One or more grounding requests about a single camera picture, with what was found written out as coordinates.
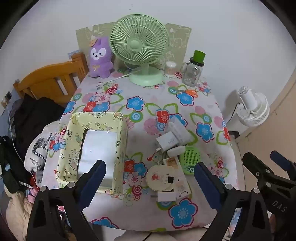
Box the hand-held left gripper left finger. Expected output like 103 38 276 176
27 159 107 241

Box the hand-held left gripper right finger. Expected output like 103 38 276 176
194 162 272 241

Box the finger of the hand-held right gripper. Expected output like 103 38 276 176
242 152 289 197
270 151 296 183

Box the grey remote control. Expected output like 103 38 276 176
162 157 192 199

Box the green perforated case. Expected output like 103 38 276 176
180 146 201 175

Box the yellow patterned storage box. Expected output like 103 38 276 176
57 111 128 196

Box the small white charger block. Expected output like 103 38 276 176
151 190 176 205

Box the white oval earbud case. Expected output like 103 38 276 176
166 146 186 157

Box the round cream compact mirror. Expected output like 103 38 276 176
146 164 181 192

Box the white charger with prongs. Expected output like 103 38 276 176
155 132 179 153

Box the clear bag with white cable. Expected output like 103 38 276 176
168 116 192 145

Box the white floor fan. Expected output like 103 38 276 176
236 86 270 127

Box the white printed bag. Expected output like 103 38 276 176
24 120 67 173

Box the black clothing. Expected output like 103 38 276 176
14 94 65 151

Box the black fabric bag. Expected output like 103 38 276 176
0 136 28 193

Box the floral tablecloth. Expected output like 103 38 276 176
43 70 238 232

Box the glass bottle with green lid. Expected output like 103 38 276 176
181 50 206 88

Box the wooden bed headboard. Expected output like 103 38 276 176
13 52 89 102

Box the purple plush toy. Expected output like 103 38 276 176
88 37 114 78

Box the cotton swab jar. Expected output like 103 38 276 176
164 61 176 77

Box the green desk fan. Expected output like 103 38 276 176
109 14 170 87

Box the black fan cable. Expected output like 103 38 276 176
225 102 241 123

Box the thin white cable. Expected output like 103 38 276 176
6 104 33 173

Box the white fan cable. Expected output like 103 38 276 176
96 70 139 85

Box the green patterned wall mat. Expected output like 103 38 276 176
76 23 192 70

